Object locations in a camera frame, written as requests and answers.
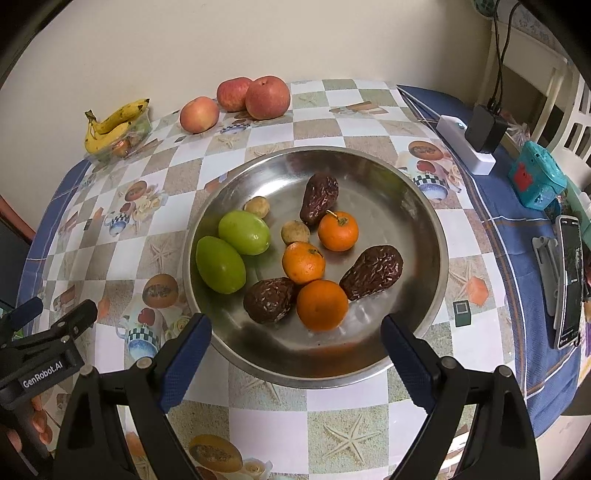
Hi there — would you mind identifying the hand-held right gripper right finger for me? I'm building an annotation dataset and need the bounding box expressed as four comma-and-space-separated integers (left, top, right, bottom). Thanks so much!
379, 315, 541, 480

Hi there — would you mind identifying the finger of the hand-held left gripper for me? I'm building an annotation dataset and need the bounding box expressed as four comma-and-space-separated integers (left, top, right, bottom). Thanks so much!
9, 299, 99, 352
0, 296, 44, 344

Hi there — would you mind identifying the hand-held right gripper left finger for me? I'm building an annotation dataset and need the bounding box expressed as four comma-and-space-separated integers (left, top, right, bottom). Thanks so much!
54, 313, 213, 480

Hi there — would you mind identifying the dark brown wrinkled avocado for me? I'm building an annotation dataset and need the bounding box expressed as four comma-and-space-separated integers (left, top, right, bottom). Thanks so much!
299, 173, 339, 227
243, 277, 298, 325
339, 245, 404, 302

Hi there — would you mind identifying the green mango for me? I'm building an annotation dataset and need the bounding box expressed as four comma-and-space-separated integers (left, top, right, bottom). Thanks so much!
218, 210, 271, 256
196, 236, 247, 295

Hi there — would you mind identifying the orange tangerine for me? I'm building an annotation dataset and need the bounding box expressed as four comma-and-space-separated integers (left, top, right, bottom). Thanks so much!
282, 242, 326, 285
296, 280, 349, 332
318, 210, 360, 252

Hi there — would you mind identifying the small tan round fruit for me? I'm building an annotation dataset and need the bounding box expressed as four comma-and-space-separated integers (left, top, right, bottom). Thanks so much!
281, 220, 311, 245
244, 196, 271, 219

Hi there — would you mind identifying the stainless steel bowl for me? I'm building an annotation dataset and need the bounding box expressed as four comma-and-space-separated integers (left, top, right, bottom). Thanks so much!
182, 146, 450, 377

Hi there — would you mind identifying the person's left hand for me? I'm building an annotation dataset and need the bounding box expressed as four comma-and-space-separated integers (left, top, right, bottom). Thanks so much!
4, 425, 26, 457

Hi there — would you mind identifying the checkered printed tablecloth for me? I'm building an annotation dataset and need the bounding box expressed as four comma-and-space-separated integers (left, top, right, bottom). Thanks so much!
16, 78, 589, 480

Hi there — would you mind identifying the grey phone stand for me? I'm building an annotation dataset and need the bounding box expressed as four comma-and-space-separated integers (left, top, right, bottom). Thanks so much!
532, 235, 561, 319

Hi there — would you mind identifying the yellow banana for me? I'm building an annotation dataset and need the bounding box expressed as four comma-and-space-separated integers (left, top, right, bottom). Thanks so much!
84, 110, 134, 154
90, 98, 151, 136

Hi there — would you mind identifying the black smartphone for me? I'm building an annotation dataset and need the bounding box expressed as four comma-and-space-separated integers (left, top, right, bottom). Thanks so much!
553, 215, 586, 350

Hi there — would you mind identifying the clear plastic food container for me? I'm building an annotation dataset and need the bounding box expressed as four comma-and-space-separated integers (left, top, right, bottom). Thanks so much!
90, 111, 153, 163

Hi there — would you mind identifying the white power strip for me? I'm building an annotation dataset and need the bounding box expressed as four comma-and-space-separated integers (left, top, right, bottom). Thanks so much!
436, 114, 497, 175

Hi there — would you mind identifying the pale red apple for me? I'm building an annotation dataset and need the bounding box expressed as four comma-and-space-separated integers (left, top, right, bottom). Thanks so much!
180, 96, 221, 134

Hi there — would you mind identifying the pale green bottle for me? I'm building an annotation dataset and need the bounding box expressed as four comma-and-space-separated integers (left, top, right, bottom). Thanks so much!
566, 180, 591, 227

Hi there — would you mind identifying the black power adapter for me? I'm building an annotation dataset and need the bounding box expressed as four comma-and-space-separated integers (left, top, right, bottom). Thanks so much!
464, 104, 511, 154

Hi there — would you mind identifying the clear plastic bag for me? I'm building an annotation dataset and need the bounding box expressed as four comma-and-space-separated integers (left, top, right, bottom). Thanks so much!
505, 113, 532, 148

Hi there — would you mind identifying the white chair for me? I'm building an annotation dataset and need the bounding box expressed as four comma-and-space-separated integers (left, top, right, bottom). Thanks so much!
501, 32, 591, 167

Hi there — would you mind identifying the reddish brown wooden frame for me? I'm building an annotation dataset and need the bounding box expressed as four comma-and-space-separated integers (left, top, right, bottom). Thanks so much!
0, 194, 38, 243

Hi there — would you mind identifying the teal toy camera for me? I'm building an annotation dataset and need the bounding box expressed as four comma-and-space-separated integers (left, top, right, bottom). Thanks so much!
508, 141, 568, 209

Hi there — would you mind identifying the black cable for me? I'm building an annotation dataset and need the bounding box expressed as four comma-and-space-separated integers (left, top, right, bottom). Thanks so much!
494, 0, 522, 112
487, 0, 504, 109

